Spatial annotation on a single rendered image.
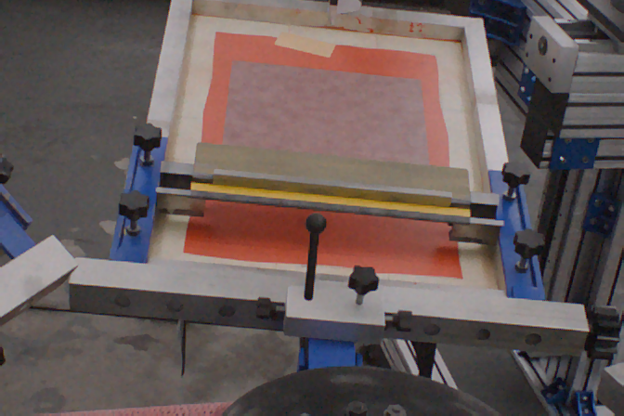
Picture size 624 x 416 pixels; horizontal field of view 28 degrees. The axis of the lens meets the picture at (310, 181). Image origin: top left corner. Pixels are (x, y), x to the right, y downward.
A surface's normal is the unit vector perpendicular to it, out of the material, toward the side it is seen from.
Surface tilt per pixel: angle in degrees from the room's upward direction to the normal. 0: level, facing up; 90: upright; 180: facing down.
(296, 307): 9
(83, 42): 0
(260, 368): 0
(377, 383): 0
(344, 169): 19
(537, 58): 90
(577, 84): 90
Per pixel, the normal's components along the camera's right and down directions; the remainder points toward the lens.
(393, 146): 0.11, -0.78
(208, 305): -0.01, 0.62
